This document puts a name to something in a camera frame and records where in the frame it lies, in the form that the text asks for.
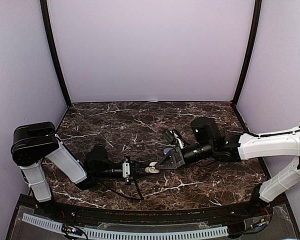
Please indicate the right circuit board with wires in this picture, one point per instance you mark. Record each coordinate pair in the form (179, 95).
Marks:
(259, 223)

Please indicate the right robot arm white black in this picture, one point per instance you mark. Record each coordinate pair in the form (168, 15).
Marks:
(240, 147)

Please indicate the circuit board with wires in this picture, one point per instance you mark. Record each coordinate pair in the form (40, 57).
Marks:
(70, 230)
(259, 223)

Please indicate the black frame post right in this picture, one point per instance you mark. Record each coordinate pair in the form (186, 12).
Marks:
(248, 53)

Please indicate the beige earbud charging case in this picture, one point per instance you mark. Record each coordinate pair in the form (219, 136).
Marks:
(151, 169)

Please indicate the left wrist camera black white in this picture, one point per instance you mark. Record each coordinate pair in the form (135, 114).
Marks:
(126, 169)

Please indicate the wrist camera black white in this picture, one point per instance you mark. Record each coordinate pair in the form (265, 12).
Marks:
(126, 169)
(175, 138)

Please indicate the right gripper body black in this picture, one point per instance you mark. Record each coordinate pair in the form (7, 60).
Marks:
(179, 157)

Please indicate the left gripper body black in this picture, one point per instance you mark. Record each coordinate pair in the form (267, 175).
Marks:
(130, 177)

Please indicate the grey slotted cable duct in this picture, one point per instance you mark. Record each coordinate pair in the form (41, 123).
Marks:
(100, 234)

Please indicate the black front table rail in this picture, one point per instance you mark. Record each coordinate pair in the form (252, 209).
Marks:
(88, 215)

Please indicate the left circuit board with wires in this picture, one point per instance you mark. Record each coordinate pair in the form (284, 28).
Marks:
(70, 230)

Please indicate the black frame post left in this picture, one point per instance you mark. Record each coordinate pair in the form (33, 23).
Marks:
(53, 51)

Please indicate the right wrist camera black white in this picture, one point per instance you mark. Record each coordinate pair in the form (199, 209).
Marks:
(175, 138)

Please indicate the black frame post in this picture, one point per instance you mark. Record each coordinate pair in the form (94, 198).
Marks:
(53, 51)
(248, 53)

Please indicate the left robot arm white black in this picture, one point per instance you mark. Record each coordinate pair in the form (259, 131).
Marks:
(34, 142)

